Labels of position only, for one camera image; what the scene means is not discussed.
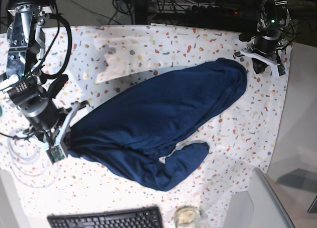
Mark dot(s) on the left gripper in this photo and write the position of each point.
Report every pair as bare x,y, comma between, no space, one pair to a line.
266,48

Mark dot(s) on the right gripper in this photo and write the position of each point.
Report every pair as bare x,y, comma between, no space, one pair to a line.
46,120

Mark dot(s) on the dark blue t-shirt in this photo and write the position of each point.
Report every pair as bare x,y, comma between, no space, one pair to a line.
134,134

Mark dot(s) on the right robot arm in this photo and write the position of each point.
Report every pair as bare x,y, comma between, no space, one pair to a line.
31,90

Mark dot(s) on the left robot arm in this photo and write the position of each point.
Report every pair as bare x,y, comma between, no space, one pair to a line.
273,16

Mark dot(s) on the terrazzo patterned table cloth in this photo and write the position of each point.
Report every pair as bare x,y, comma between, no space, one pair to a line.
107,60

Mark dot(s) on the black computer keyboard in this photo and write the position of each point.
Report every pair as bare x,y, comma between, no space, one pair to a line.
149,217

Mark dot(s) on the grey monitor edge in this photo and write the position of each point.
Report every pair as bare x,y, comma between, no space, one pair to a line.
268,210

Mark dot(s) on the clear glass jar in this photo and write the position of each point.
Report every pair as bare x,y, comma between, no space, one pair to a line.
187,217

